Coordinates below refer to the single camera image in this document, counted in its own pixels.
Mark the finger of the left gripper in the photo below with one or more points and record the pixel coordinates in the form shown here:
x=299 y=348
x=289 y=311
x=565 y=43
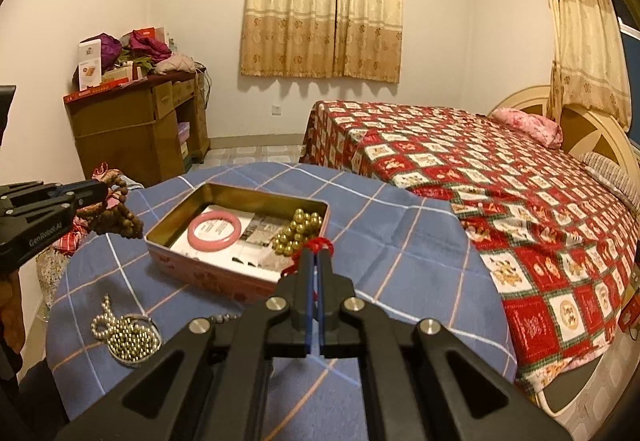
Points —
x=35 y=214

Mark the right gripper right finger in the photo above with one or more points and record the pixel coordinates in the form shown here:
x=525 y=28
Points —
x=419 y=381

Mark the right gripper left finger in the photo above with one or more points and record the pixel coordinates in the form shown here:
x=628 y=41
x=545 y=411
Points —
x=209 y=381

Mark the silver metal bangle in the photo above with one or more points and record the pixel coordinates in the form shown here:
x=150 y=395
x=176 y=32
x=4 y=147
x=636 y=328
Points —
x=132 y=339

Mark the pink jade bangle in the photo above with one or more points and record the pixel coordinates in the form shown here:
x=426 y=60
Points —
x=214 y=230

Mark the red string tassel charm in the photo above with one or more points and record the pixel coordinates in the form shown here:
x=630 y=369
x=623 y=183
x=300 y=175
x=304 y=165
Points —
x=314 y=245

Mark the pile of clothes on floor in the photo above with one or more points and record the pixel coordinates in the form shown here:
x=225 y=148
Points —
x=52 y=263

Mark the white product box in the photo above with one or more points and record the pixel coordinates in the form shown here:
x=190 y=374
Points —
x=89 y=64

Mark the flat red box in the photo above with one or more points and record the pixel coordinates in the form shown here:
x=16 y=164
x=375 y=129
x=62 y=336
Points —
x=93 y=90

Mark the purple cloth bundle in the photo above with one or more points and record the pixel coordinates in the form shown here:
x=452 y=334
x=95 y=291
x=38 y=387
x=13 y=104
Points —
x=110 y=50

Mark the pink metal tin box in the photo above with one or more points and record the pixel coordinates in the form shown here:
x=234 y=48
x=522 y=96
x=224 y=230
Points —
x=307 y=218

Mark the printed paper in tin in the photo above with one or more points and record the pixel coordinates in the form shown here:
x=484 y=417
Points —
x=253 y=254

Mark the magenta cloth bundle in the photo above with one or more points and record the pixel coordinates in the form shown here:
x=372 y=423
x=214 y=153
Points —
x=143 y=45

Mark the brown wooden desk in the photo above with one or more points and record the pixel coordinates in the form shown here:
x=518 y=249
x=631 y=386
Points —
x=151 y=129

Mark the pink folded cloth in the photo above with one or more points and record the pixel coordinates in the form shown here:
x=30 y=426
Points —
x=176 y=62

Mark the red patterned bedspread bed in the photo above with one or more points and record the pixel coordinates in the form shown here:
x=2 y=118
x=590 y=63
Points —
x=558 y=245

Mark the pink floral pillow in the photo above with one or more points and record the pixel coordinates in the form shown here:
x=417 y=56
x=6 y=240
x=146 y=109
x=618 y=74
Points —
x=544 y=131

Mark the striped grey pillow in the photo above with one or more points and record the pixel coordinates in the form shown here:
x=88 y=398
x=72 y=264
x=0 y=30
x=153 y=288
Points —
x=614 y=178

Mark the cream wooden headboard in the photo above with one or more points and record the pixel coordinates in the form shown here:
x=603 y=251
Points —
x=585 y=130

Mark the beige window curtain centre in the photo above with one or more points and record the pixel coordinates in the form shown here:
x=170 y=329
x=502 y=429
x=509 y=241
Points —
x=322 y=39

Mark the beige curtain right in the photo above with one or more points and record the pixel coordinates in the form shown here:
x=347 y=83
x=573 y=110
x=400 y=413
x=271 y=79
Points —
x=589 y=65

